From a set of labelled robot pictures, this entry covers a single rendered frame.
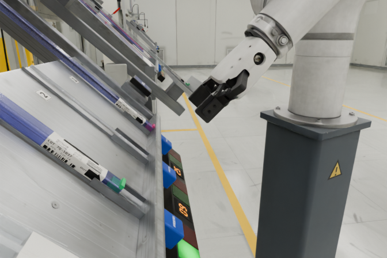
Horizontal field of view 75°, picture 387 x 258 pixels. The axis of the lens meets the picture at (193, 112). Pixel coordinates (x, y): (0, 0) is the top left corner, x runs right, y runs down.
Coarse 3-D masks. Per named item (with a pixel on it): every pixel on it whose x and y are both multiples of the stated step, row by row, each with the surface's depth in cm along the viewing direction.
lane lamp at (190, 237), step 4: (184, 228) 31; (188, 228) 32; (184, 232) 31; (188, 232) 31; (192, 232) 32; (184, 236) 30; (188, 236) 31; (192, 236) 31; (184, 240) 29; (188, 240) 30; (192, 240) 31; (196, 240) 31; (192, 244) 30; (196, 244) 31; (196, 248) 30
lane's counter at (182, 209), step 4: (176, 200) 36; (176, 204) 35; (180, 204) 36; (176, 208) 34; (180, 208) 35; (184, 208) 36; (188, 208) 37; (180, 212) 34; (184, 212) 35; (188, 212) 36; (184, 216) 34; (188, 216) 35; (188, 220) 34
